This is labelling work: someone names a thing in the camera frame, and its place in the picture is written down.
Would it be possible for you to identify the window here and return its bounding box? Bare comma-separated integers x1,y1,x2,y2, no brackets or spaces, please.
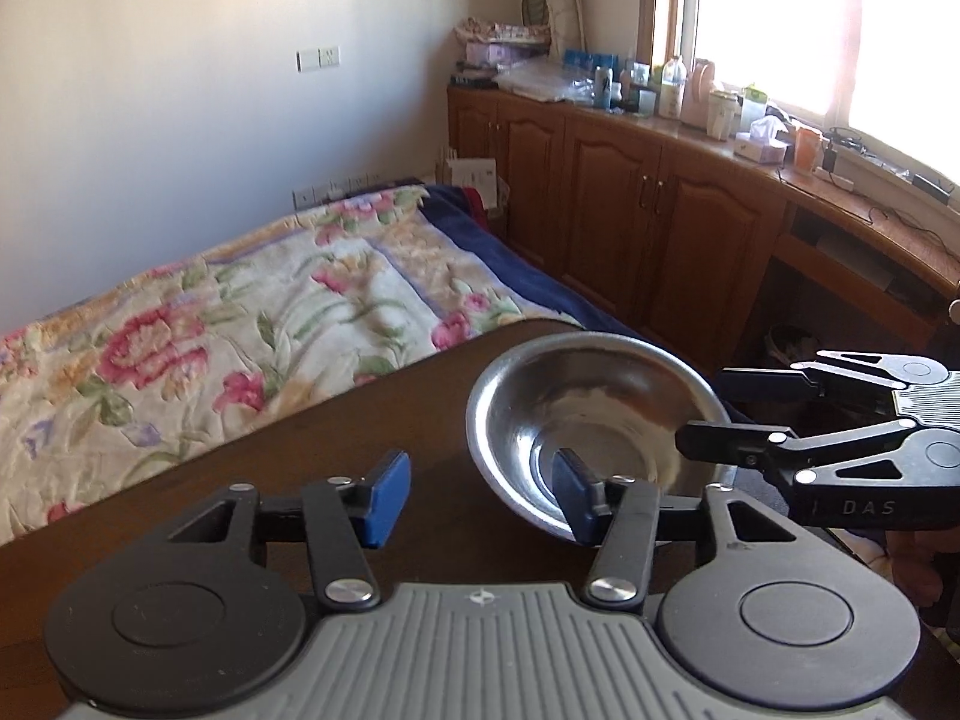
652,0,958,182

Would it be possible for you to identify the small stainless steel bowl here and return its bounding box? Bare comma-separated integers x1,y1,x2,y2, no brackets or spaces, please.
466,332,736,541

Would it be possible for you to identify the dark blue red blanket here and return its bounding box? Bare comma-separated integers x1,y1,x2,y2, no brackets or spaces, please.
421,184,641,338

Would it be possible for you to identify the clear plastic bag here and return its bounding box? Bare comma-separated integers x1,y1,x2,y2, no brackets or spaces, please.
493,57,594,106

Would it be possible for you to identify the pink floral folded cloth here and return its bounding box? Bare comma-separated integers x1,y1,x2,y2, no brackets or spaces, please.
454,16,551,46

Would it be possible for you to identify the pink bottle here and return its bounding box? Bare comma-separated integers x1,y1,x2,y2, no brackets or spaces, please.
680,59,716,130

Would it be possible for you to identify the white wall switch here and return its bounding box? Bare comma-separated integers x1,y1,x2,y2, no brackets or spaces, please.
296,46,340,73

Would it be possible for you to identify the floral bed quilt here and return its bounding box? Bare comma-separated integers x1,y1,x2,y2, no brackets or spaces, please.
2,185,579,539

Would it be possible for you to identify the white jar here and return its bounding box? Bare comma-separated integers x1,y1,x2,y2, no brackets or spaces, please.
706,89,740,142

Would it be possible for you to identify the white lotion bottle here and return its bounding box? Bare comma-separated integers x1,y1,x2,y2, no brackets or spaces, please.
658,55,686,121

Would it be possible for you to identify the tissue box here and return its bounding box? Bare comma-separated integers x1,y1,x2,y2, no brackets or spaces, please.
734,115,791,166

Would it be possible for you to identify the white paper bag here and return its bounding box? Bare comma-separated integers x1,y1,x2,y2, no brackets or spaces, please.
446,158,500,211

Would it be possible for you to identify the wooden cabinet row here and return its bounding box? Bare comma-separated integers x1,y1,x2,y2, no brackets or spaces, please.
448,88,958,371

